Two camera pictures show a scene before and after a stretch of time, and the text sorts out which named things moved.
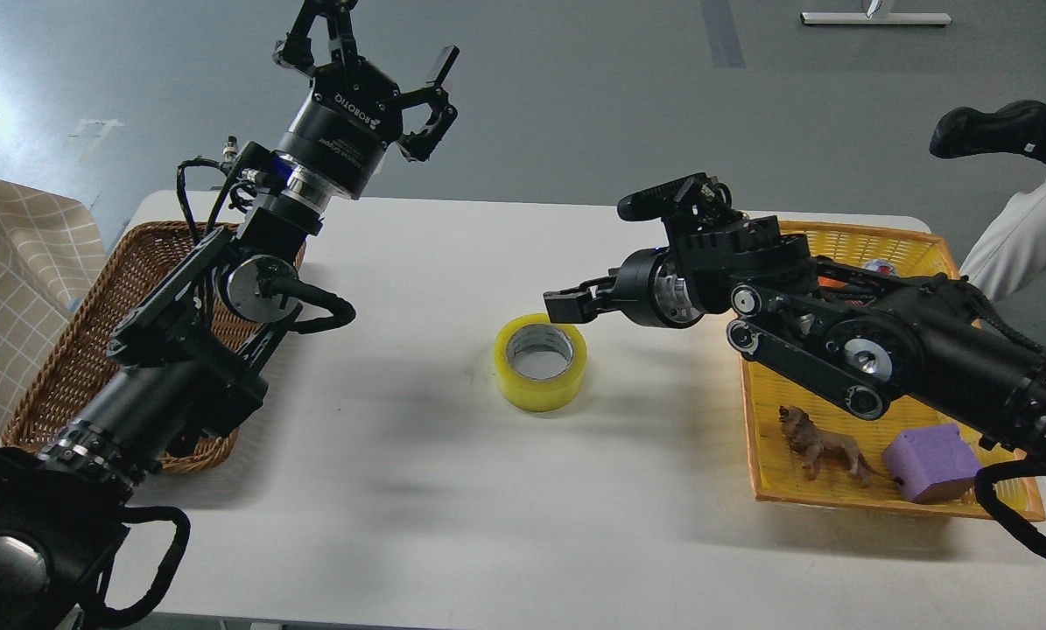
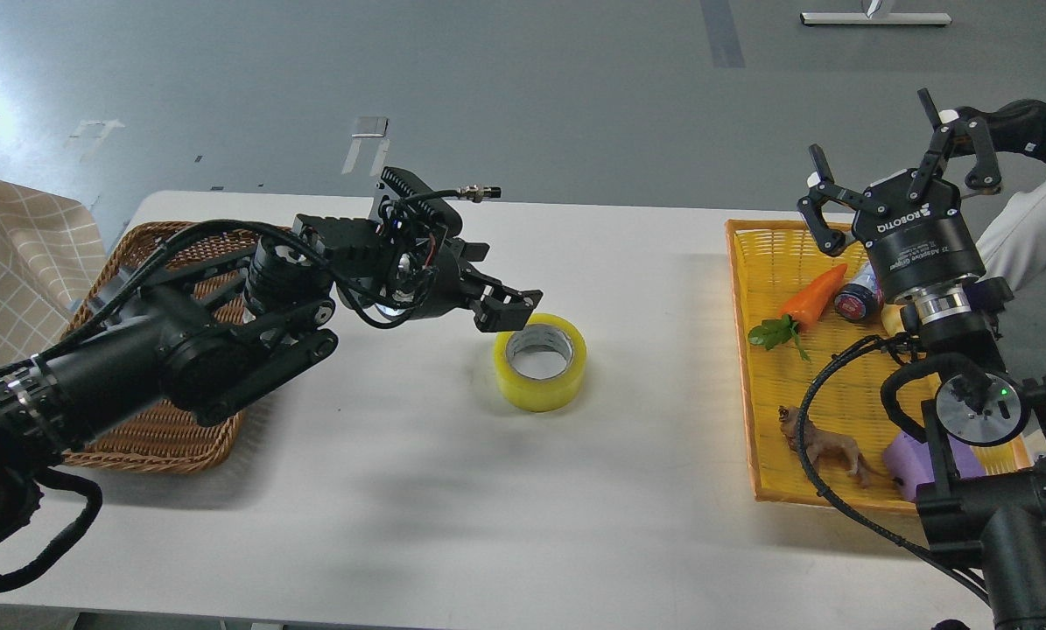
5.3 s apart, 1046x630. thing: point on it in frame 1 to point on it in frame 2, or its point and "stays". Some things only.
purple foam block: x=921 y=462 stays
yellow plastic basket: x=808 y=447 stays
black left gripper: x=353 y=112 to x=449 y=286
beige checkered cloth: x=30 y=260 stays
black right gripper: x=646 y=285 to x=917 y=239
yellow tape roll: x=540 y=366 stays
